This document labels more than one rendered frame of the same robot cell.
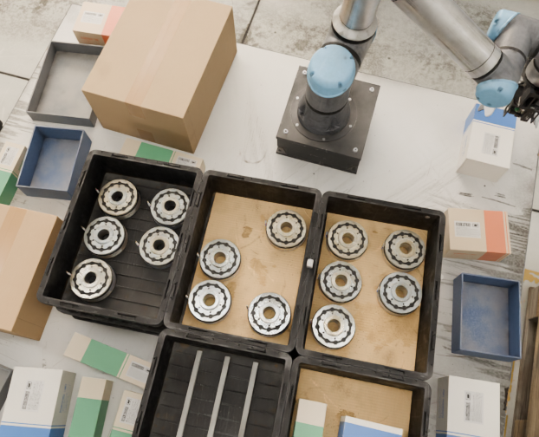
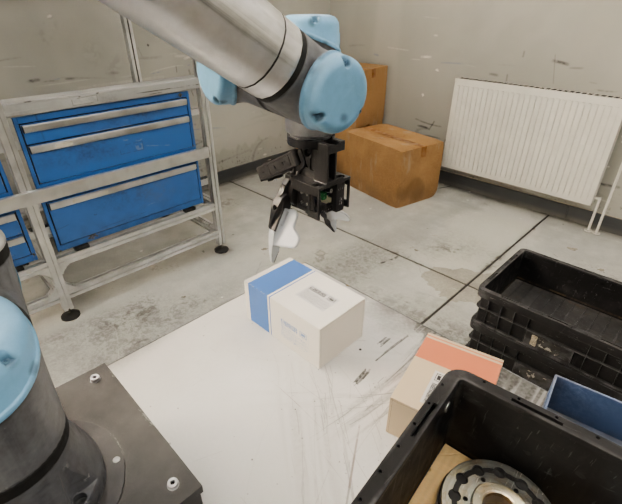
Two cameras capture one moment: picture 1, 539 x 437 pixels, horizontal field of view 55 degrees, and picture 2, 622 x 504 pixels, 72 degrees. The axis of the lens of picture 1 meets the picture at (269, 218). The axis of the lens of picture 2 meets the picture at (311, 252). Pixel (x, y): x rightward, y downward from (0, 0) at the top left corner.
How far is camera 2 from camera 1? 94 cm
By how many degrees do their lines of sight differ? 52
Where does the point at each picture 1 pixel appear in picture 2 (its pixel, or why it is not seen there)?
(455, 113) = (232, 324)
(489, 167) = (347, 319)
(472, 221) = (430, 378)
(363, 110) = (114, 415)
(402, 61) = not seen: hidden behind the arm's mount
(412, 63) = not seen: hidden behind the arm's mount
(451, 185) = (336, 385)
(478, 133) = (292, 300)
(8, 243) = not seen: outside the picture
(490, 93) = (337, 79)
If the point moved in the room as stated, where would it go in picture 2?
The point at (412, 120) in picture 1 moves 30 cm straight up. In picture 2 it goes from (198, 375) to (168, 217)
